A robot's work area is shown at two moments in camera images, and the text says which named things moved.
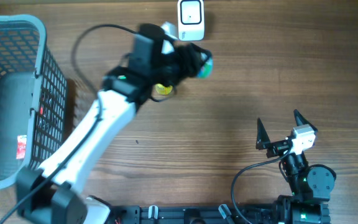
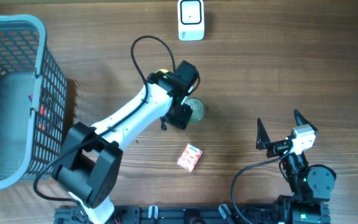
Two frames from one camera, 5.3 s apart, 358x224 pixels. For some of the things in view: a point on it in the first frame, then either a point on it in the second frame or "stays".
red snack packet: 21,147 -> 189,157
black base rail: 252,214 stays
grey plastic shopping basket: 23,98 stays
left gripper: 186,60 -> 182,117
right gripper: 263,140 stays
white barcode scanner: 191,20 stays
